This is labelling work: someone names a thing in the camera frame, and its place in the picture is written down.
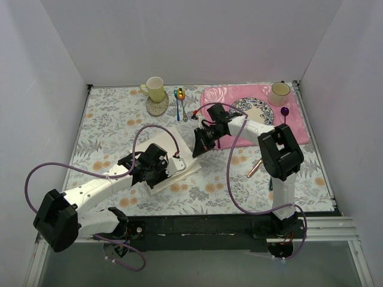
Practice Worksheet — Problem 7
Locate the white cloth napkin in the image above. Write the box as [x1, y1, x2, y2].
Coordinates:
[136, 127, 201, 194]

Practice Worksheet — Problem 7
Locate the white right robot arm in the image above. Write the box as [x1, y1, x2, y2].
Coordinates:
[192, 102, 304, 239]

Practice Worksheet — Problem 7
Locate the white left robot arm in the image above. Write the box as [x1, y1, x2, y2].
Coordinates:
[33, 143, 180, 252]

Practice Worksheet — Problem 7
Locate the blue floral plate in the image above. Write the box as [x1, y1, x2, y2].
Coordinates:
[232, 97, 274, 126]

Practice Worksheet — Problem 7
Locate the rainbow gold spoon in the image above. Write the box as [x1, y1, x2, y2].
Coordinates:
[177, 88, 188, 122]

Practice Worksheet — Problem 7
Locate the woven round coaster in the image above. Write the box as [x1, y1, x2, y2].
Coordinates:
[146, 92, 169, 117]

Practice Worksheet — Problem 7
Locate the blue fork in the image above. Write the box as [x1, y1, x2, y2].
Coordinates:
[174, 88, 180, 121]

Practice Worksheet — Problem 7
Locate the cream enamel mug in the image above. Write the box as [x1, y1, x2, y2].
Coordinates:
[268, 81, 291, 106]

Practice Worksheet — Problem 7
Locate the purple spoon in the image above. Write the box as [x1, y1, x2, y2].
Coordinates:
[281, 106, 290, 124]

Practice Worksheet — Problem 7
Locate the pink floral placemat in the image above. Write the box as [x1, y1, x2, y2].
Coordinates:
[200, 84, 309, 145]

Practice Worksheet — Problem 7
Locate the yellow green mug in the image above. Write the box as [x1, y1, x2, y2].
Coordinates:
[140, 77, 165, 103]

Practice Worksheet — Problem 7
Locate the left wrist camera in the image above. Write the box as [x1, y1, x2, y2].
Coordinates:
[166, 157, 187, 178]

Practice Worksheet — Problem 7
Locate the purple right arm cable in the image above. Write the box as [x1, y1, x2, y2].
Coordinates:
[193, 103, 308, 261]

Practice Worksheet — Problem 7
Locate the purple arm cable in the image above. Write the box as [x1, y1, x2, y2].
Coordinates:
[24, 124, 182, 272]
[193, 103, 308, 261]

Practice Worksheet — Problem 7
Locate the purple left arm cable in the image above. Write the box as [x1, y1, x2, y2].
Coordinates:
[24, 124, 182, 272]

